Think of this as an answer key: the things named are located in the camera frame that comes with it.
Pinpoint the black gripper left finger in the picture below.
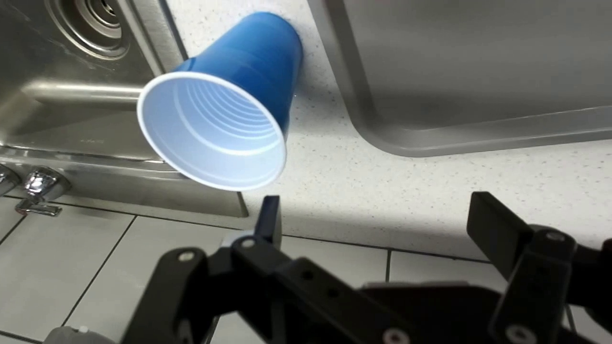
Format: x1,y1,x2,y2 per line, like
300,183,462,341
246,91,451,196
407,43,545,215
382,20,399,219
120,194,415,344

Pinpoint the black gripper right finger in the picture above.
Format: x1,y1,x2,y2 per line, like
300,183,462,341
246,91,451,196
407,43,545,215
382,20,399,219
466,190,612,344

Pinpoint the blue plastic cup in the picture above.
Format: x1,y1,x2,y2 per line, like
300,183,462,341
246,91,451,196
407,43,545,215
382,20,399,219
135,11,304,190

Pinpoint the grey plastic tray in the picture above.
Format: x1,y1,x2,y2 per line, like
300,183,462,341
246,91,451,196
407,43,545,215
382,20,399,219
308,0,612,156

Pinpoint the stainless steel double sink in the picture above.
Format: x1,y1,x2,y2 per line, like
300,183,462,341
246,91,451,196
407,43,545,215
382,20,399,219
0,0,246,217

